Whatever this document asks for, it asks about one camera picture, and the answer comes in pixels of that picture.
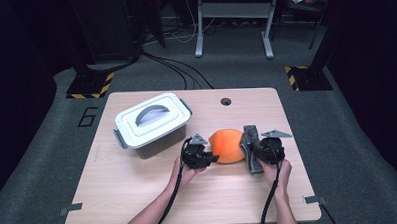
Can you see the person's left hand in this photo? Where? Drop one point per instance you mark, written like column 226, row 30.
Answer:
column 185, row 175

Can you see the white metal stand frame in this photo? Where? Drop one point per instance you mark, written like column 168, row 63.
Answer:
column 236, row 10

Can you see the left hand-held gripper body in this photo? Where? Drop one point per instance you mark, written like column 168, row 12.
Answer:
column 193, row 157

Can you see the black stand with striped base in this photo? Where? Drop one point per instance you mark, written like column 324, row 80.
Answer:
column 308, row 78
column 88, row 84

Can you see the black cabinet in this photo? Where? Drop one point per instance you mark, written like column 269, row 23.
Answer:
column 106, row 25

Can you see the orange plush toy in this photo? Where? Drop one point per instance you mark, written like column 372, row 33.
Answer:
column 227, row 146

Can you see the person's right hand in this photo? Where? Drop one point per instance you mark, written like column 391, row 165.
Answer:
column 278, row 177

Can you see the grey table clamp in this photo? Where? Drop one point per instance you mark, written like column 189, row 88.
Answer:
column 71, row 208
column 314, row 199

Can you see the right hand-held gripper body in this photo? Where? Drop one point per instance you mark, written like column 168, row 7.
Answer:
column 271, row 151

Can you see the clear brown storage box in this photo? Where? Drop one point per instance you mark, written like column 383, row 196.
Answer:
column 161, row 145

